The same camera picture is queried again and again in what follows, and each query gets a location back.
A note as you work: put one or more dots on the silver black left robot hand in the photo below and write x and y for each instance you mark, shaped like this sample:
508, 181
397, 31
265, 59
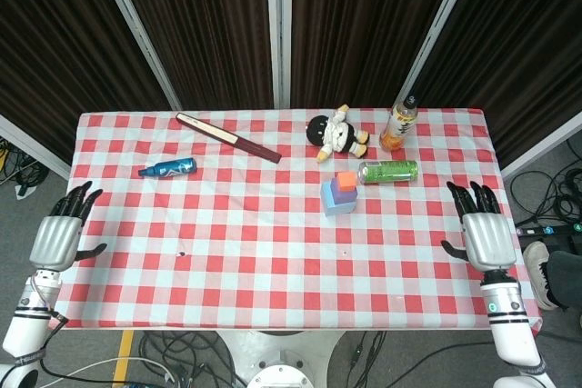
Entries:
54, 242

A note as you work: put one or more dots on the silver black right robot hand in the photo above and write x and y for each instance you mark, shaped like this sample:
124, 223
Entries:
488, 240

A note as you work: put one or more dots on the medium purple cube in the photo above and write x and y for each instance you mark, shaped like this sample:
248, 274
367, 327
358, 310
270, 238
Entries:
348, 198

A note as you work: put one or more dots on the small orange cube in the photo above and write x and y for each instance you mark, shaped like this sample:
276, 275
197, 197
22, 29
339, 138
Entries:
346, 181

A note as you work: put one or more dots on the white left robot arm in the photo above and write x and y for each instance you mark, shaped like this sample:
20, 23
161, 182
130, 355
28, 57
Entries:
23, 333

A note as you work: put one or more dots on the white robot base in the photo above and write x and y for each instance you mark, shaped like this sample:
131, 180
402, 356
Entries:
282, 351

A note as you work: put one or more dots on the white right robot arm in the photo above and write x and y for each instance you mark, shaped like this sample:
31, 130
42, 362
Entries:
514, 338

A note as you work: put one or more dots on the white black sneaker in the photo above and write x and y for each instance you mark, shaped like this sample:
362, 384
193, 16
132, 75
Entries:
536, 270

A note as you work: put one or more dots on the dark trouser leg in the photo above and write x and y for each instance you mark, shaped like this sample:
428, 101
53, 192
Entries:
568, 274

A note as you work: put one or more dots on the green drink can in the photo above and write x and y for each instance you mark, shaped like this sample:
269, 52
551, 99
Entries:
388, 172

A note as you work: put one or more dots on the yellow floor tape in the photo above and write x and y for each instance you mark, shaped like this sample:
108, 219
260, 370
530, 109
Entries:
123, 356

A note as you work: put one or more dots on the small blue bottle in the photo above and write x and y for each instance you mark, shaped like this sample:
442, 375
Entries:
173, 167

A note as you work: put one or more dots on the orange tea drink bottle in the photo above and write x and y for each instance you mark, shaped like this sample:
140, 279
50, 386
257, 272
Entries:
398, 126

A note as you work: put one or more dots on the large light blue cube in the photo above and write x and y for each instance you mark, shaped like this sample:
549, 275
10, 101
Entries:
329, 206

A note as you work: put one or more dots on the black white plush doll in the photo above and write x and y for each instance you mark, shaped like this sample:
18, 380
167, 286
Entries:
338, 133

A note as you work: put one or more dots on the red white checkered tablecloth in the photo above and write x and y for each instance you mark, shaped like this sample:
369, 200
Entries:
250, 233

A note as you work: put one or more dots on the dark corrugated partition panel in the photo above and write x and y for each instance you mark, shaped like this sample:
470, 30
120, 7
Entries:
204, 20
54, 42
523, 42
364, 20

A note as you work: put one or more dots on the dark red folded fan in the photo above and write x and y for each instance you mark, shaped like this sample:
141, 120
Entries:
227, 136

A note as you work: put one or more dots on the white metal partition rail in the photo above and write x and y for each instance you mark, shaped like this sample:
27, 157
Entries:
545, 144
27, 141

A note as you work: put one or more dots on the white metal partition post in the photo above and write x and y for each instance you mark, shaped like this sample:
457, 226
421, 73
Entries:
434, 29
272, 20
137, 29

